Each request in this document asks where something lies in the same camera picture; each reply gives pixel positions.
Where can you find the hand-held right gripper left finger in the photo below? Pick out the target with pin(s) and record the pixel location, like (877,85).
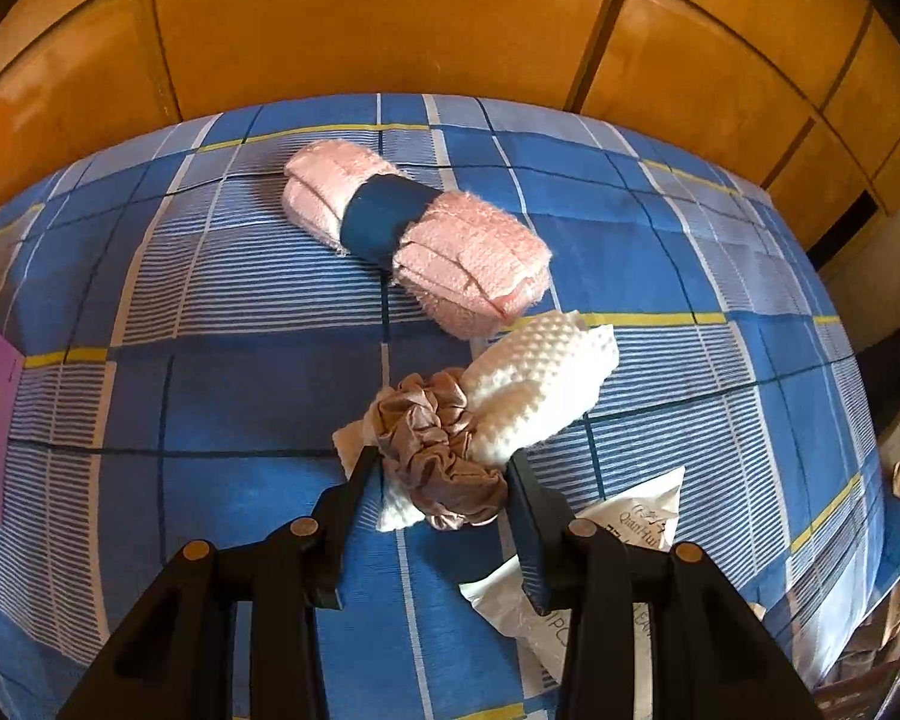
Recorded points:
(345,532)

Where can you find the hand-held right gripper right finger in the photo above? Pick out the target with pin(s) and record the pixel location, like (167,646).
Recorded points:
(532,532)

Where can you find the brown satin scrunchie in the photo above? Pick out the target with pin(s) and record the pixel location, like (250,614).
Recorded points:
(427,435)

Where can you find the white dotted cloth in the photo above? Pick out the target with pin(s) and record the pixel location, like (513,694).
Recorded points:
(540,382)

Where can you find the pink towel with blue band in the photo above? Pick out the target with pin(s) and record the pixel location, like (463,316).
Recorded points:
(480,255)

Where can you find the white plastic packet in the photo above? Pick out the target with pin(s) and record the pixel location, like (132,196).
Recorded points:
(637,517)

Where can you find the blue plaid bed sheet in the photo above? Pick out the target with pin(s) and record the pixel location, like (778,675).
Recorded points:
(232,405)

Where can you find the wooden wardrobe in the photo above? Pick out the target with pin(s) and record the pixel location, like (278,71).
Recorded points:
(420,30)

